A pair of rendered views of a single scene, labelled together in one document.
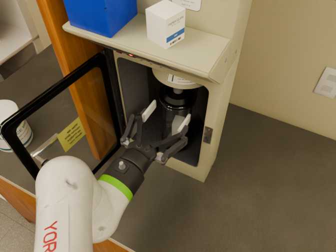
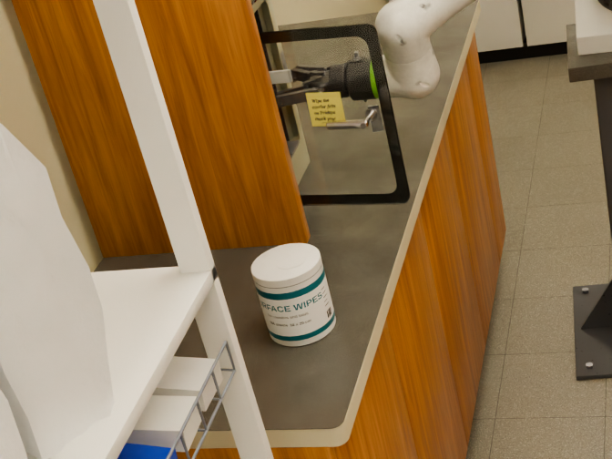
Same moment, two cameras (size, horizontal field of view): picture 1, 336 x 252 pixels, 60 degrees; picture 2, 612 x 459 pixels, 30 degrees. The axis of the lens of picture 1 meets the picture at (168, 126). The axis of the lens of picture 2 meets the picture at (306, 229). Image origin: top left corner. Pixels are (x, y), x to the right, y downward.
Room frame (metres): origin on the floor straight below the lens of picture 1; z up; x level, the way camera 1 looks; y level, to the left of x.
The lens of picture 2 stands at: (0.83, 2.40, 2.11)
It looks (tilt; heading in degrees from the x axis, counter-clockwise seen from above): 28 degrees down; 263
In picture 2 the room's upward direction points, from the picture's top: 14 degrees counter-clockwise
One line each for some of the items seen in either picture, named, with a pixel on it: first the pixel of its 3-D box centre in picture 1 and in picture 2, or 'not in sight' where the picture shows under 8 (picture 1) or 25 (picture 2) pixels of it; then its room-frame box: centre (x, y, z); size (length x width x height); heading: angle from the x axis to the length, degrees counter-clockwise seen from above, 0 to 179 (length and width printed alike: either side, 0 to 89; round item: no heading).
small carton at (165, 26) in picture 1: (165, 24); not in sight; (0.48, 0.00, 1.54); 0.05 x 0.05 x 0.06; 46
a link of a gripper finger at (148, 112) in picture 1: (149, 110); not in sight; (0.57, 0.05, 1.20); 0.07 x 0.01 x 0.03; 151
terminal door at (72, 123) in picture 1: (77, 138); (324, 120); (0.48, 0.25, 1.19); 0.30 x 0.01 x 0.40; 145
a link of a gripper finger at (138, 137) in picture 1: (139, 132); not in sight; (0.49, 0.08, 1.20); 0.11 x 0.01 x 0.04; 5
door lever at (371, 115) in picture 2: not in sight; (351, 120); (0.44, 0.32, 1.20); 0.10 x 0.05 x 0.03; 145
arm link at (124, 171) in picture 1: (123, 176); not in sight; (0.36, 0.11, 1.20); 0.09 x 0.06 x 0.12; 61
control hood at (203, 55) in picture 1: (145, 53); not in sight; (0.50, 0.05, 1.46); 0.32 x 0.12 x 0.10; 63
